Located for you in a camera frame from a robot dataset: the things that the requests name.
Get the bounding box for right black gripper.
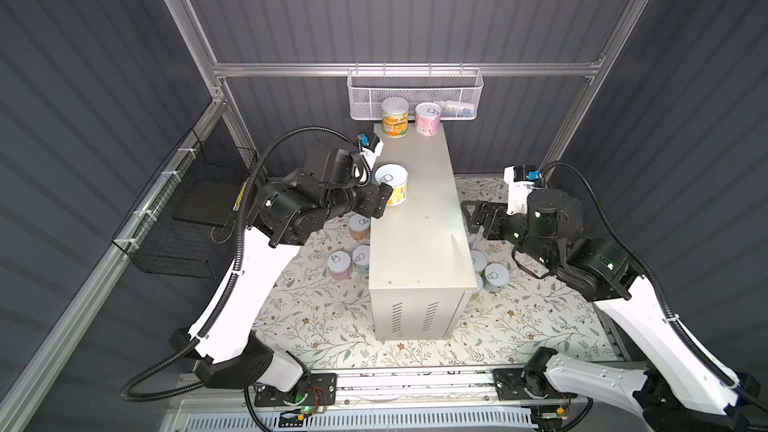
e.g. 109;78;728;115
458;196;551;271

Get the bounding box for yellow label can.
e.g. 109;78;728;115
374;164;409;206

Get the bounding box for green orange label can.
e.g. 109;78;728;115
381;97;409;138

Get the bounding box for pink label can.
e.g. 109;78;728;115
415;102;442;137
326;250;353;281

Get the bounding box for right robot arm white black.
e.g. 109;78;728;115
461;165;767;431

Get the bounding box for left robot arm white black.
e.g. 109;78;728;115
120;126;393;404

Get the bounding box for white metal cabinet counter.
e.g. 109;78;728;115
369;131;476;341

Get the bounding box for teal can middle right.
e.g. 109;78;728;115
470;249;488;275

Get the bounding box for teal label can left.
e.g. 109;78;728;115
351;244;371;276

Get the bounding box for teal can outer right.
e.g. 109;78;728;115
483;263;510;293

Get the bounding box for green label can right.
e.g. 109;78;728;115
472;275;484;297

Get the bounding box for tubes in white basket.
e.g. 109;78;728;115
438;100;476;120

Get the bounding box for floral patterned mat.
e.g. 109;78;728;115
253;216;619;369

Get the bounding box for white wire mesh basket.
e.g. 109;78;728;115
346;66;484;121

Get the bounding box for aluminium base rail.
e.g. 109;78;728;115
160;366;648;431

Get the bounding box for black wire wall basket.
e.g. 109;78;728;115
113;131;257;280

